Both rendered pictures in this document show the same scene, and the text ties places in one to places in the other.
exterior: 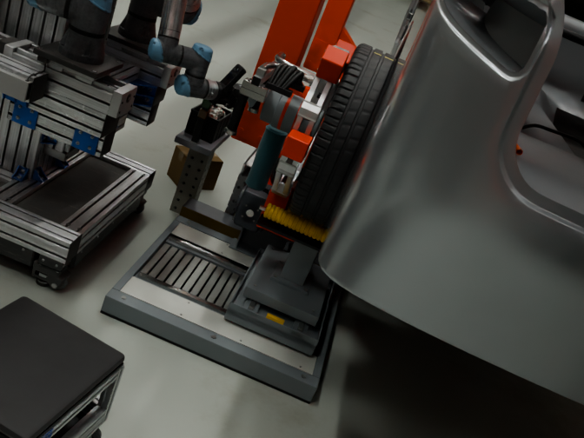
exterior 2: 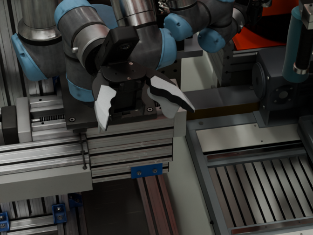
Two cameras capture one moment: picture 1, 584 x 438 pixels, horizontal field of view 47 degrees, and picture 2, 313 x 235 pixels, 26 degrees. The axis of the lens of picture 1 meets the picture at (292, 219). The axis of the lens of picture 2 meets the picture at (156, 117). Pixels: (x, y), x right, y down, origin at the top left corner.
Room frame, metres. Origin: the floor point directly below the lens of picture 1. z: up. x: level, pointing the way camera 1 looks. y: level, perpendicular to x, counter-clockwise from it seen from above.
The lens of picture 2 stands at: (0.86, 1.01, 1.92)
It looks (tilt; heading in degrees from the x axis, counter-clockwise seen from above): 42 degrees down; 348
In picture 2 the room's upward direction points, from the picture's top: straight up
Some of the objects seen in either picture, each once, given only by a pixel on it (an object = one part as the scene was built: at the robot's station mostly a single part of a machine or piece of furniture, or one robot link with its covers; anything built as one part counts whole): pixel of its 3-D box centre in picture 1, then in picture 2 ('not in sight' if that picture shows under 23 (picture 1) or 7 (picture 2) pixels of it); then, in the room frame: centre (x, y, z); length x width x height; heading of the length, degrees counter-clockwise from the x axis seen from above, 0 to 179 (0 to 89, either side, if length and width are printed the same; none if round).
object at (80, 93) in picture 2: not in sight; (94, 67); (1.90, 0.92, 1.12); 0.11 x 0.08 x 0.11; 104
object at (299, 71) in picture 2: (237, 112); (304, 46); (2.24, 0.32, 0.83); 0.04 x 0.04 x 0.16
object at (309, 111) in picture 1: (309, 122); not in sight; (2.41, 0.08, 0.85); 0.54 x 0.07 x 0.54; 179
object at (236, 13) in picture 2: (209, 89); (231, 21); (2.43, 0.47, 0.81); 0.08 x 0.05 x 0.08; 44
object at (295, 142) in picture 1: (296, 145); not in sight; (2.09, 0.08, 0.85); 0.09 x 0.08 x 0.07; 179
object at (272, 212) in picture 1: (296, 222); not in sight; (2.29, -0.02, 0.51); 0.29 x 0.06 x 0.06; 89
